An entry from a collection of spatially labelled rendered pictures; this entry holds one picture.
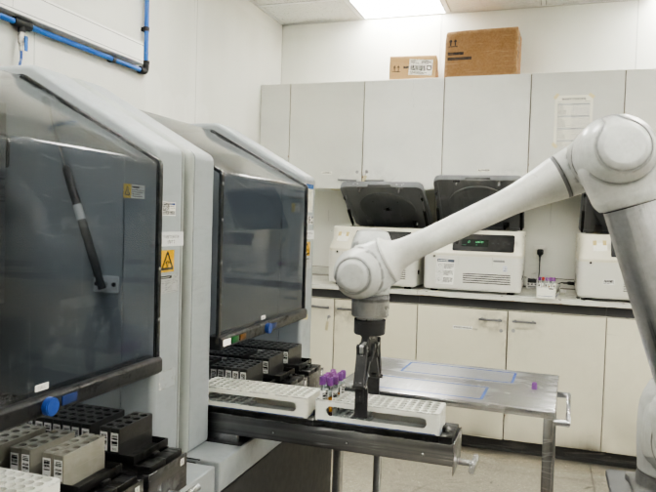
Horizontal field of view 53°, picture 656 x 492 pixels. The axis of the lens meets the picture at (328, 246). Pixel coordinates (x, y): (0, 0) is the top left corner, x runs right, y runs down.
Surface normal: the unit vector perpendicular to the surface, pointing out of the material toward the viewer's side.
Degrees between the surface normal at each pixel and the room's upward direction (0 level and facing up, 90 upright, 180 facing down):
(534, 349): 90
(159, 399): 90
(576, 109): 89
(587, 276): 90
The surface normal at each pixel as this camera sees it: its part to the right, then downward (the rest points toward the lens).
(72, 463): 0.95, 0.04
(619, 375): -0.33, 0.03
